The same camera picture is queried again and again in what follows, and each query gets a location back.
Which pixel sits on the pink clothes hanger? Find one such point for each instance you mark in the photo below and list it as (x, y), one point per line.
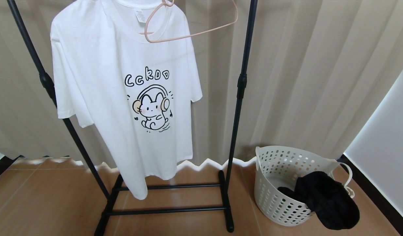
(201, 32)
(145, 33)

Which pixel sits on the beige curtain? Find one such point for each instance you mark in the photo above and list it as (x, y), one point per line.
(302, 65)

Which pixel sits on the white printed garment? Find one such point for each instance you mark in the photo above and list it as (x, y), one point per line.
(106, 98)

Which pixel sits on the black clothes rack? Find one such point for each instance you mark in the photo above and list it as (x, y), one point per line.
(242, 85)

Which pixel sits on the black garment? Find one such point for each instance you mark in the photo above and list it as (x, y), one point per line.
(329, 200)

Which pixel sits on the white laundry basket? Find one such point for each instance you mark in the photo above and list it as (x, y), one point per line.
(273, 200)

